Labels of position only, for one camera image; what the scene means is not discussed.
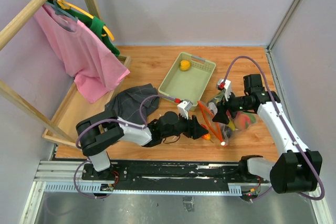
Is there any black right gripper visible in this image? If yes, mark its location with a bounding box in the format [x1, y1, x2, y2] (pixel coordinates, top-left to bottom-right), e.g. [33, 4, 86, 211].
[212, 89, 252, 124]

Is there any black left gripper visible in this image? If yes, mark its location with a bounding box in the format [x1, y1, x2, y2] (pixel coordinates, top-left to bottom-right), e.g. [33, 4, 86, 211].
[162, 110, 208, 140]

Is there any yellow fake banana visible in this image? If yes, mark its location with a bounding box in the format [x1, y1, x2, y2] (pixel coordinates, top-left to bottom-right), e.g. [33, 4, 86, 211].
[227, 120, 236, 131]

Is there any clear zip top bag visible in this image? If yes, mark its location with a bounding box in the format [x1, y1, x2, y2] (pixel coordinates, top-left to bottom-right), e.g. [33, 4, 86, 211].
[197, 95, 259, 147]

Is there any green fake leafy vegetable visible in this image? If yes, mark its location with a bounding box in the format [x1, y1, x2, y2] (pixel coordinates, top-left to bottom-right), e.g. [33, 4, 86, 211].
[207, 90, 230, 105]

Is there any orange fake peach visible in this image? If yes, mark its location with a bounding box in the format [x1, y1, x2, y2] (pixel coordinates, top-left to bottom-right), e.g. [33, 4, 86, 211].
[234, 112, 252, 130]

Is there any yellow fake orange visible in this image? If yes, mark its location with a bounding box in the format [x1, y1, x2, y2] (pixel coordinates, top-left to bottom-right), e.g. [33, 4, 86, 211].
[179, 60, 191, 71]

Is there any dark fake avocado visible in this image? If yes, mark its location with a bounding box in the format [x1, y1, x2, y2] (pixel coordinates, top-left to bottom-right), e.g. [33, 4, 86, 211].
[222, 125, 233, 139]

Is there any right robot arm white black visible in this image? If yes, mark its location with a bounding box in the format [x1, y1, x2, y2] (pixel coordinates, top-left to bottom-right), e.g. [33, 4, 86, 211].
[213, 74, 322, 194]

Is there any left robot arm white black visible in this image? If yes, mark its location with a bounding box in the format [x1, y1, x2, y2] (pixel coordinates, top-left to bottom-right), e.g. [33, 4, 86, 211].
[76, 111, 208, 180]

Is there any light green plastic basket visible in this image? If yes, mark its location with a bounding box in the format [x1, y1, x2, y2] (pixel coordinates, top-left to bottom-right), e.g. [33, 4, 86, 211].
[158, 52, 216, 111]

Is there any dark grey checked cloth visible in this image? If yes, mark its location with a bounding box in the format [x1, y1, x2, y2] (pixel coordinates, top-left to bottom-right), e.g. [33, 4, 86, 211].
[104, 83, 158, 124]

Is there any pink t-shirt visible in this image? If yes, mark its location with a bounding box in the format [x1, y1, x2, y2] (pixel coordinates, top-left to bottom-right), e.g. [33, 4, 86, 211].
[34, 4, 130, 103]

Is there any wooden clothes rack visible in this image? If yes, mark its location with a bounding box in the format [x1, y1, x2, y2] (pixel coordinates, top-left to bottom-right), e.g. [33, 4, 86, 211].
[1, 0, 123, 148]

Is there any green t-shirt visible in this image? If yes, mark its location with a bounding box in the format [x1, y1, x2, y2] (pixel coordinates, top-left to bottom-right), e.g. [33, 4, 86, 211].
[67, 9, 120, 57]

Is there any grey clothes hanger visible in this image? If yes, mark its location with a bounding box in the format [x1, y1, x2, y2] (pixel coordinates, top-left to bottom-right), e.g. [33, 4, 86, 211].
[45, 0, 78, 23]

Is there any yellow clothes hanger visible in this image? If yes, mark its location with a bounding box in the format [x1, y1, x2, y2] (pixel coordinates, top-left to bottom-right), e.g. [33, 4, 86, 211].
[47, 0, 116, 41]

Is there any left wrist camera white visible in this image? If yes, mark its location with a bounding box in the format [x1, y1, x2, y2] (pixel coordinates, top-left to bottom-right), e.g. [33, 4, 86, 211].
[177, 100, 193, 119]

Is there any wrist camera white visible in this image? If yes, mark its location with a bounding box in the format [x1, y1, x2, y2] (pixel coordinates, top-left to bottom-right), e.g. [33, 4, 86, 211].
[216, 78, 232, 101]
[177, 100, 193, 119]

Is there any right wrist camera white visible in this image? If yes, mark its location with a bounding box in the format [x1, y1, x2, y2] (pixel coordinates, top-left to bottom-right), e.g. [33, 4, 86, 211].
[216, 78, 232, 101]

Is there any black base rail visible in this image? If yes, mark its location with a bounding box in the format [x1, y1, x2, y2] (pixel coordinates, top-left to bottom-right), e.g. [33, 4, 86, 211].
[49, 157, 271, 198]

